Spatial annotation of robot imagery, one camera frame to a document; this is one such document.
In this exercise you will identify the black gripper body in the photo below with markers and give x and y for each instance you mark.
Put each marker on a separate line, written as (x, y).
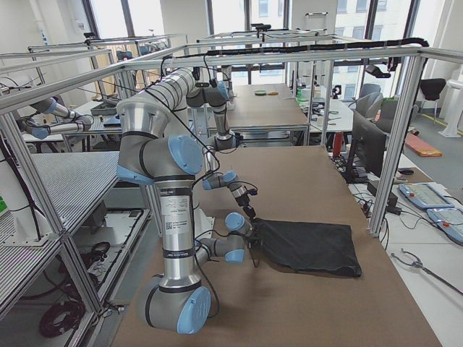
(255, 236)
(247, 209)

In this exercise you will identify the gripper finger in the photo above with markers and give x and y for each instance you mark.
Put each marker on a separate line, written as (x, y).
(250, 212)

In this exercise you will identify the black graphic t-shirt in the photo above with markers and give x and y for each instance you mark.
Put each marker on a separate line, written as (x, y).
(309, 247)

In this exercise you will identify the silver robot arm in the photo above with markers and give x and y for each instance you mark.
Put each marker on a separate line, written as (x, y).
(216, 95)
(158, 150)

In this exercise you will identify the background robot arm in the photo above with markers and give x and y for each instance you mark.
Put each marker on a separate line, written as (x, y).
(66, 120)

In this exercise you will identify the red bottle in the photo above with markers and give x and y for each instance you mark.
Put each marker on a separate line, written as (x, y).
(337, 143)

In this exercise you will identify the black huawei monitor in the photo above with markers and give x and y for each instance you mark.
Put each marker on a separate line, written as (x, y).
(368, 146)

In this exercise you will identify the long reach grabber tool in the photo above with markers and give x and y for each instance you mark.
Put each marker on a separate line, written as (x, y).
(417, 264)

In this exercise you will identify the teach pendant with red button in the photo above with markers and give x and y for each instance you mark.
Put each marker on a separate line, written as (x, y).
(424, 196)

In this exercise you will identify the orange mat on floor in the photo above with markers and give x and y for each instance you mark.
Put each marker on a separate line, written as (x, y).
(421, 147)

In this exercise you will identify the black office chair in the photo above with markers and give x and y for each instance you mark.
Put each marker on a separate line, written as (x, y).
(431, 89)

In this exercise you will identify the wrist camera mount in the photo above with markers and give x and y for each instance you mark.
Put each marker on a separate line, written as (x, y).
(252, 191)

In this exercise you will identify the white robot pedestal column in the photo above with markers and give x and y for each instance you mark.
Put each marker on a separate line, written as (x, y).
(203, 225)

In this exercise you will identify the striped aluminium frame workbench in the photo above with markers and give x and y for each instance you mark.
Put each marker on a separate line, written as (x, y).
(76, 183)

